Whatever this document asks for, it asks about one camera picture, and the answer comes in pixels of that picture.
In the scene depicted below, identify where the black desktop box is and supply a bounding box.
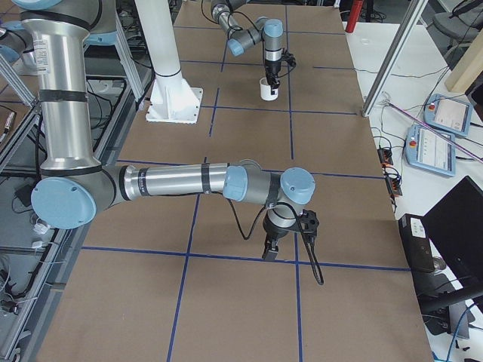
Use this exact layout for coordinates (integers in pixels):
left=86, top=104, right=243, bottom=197
left=398, top=213, right=447, bottom=273

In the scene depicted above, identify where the brown paper table cover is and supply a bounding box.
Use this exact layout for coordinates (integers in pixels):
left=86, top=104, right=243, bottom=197
left=37, top=2, right=432, bottom=361

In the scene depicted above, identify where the near teach pendant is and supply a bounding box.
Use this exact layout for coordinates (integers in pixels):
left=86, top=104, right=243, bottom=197
left=405, top=124, right=456, bottom=177

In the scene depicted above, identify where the black monitor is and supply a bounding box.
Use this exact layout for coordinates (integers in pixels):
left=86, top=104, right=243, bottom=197
left=420, top=176, right=482, bottom=314

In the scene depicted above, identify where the white pedestal column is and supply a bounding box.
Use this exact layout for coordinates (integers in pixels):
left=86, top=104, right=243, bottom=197
left=135, top=0, right=203, bottom=124

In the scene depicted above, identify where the far teach pendant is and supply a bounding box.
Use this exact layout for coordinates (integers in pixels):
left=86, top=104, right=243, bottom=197
left=423, top=94, right=472, bottom=137

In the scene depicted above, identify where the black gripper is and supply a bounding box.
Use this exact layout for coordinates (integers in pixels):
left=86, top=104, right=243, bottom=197
left=262, top=210, right=298, bottom=261
left=263, top=60, right=281, bottom=94

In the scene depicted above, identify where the teach pendant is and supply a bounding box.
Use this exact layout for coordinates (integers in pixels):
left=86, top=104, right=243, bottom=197
left=423, top=94, right=472, bottom=137
left=405, top=124, right=456, bottom=177

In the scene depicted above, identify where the white smiley mug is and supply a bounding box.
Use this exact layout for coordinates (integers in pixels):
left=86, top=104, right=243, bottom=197
left=259, top=78, right=278, bottom=102

